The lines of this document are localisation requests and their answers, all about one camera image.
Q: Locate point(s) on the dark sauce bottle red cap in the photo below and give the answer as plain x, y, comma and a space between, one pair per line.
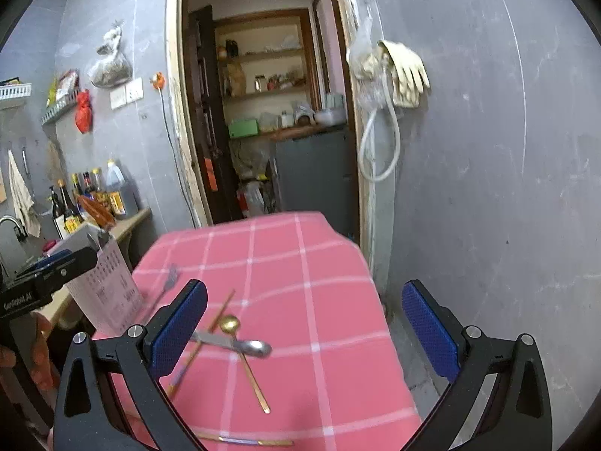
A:
88, 182

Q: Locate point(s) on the metal wall shelf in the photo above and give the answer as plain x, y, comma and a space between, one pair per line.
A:
58, 110

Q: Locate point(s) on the wooden door frame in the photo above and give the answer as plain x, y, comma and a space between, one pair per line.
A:
174, 103

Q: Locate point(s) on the pink checked tablecloth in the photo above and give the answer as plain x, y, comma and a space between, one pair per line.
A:
300, 291

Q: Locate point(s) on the beige kitchen counter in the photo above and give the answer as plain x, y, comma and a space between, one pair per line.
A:
131, 223

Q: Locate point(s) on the orange snack packet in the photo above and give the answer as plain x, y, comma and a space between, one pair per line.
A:
96, 211

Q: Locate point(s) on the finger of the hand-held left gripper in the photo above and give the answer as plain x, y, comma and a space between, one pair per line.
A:
56, 257
75, 265

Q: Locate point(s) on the red seasoning packet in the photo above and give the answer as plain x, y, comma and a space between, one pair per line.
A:
67, 83

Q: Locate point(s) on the cream rubber gloves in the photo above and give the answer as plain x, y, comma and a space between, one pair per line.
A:
408, 75

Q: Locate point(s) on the green seasoning packet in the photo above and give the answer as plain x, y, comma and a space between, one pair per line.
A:
51, 93

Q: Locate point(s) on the grey cooking pot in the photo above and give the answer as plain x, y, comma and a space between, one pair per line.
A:
328, 116

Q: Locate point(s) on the clear hanging plastic bag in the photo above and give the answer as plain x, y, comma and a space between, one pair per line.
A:
364, 63

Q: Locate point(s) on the clear bag of dried goods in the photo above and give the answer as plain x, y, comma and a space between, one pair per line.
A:
110, 70

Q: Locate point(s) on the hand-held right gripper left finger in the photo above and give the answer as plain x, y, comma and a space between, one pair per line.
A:
178, 329

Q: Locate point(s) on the brown hanging cloth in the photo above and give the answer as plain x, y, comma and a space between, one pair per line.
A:
55, 159

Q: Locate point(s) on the wooden cutting board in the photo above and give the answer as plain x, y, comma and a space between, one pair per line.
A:
291, 134

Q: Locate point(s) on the white plastic wall basket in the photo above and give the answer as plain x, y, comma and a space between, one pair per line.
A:
14, 91

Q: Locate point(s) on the green box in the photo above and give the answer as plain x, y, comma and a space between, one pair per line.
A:
244, 129

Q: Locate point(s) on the red plastic bag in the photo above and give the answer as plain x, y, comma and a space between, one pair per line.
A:
83, 112

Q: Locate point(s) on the dark sauce bottle yellow cap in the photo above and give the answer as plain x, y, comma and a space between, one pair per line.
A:
99, 188

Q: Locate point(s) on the grey cabinet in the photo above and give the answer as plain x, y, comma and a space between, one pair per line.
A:
314, 174

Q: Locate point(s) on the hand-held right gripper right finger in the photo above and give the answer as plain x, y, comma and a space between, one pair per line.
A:
429, 329

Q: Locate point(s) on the clear plastic floor container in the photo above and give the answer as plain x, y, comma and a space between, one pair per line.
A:
251, 199

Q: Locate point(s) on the beige hanging towel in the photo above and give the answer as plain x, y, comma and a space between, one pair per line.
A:
23, 197

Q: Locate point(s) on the silver fork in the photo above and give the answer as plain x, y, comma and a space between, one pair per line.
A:
170, 276

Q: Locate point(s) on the glass jar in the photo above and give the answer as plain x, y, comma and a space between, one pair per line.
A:
260, 82

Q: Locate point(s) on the dark pump bottle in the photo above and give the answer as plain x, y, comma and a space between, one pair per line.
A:
58, 216

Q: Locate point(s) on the white wall switch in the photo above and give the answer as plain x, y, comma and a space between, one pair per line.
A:
118, 97

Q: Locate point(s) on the person's left hand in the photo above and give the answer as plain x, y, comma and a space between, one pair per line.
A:
47, 352

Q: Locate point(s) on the dark bottles on shelf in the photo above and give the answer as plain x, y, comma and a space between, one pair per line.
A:
231, 50

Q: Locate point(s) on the wooden shelf unit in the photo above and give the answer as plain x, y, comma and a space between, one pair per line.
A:
312, 56

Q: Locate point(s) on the white perforated utensil holder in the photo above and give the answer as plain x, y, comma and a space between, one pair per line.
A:
110, 291

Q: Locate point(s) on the dark wooden door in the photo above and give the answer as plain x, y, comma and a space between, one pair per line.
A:
220, 188

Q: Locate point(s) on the yellow label sauce bottle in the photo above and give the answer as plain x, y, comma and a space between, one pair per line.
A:
73, 218

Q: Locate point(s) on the brown paper bag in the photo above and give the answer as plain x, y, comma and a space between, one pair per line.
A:
236, 80

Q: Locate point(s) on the red dish sponge holder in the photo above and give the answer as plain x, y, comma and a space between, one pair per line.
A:
49, 246

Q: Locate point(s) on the curved steel faucet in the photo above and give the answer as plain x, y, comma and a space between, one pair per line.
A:
9, 219

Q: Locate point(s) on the gold spoon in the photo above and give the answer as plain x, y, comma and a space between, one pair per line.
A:
230, 324

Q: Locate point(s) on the orange plug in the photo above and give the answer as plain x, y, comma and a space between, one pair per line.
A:
157, 80

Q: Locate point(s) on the white wall socket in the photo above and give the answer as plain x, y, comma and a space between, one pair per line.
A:
134, 90

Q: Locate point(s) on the hanging metal tool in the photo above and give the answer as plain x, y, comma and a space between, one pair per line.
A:
25, 164

